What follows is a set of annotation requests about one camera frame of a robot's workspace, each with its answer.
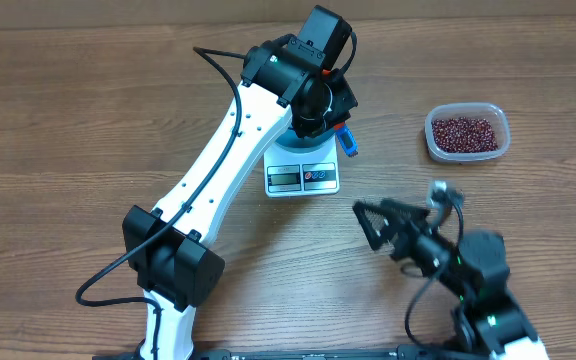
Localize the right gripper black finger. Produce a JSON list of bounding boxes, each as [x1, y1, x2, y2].
[[380, 198, 430, 219], [352, 201, 408, 251]]

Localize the red measuring scoop blue handle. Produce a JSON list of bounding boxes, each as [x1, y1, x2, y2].
[[334, 122, 358, 157]]

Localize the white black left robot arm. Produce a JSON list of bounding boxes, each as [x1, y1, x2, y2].
[[122, 6, 358, 359]]

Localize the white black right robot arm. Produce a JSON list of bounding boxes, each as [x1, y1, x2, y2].
[[352, 199, 549, 359]]

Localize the teal plastic bowl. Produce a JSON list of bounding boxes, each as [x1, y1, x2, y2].
[[276, 128, 334, 152]]

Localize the white digital kitchen scale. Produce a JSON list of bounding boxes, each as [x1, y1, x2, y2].
[[263, 135, 340, 198]]

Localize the clear container of red beans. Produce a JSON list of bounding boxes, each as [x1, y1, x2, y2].
[[424, 102, 512, 164]]

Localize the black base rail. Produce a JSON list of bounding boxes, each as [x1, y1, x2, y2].
[[92, 342, 469, 360]]

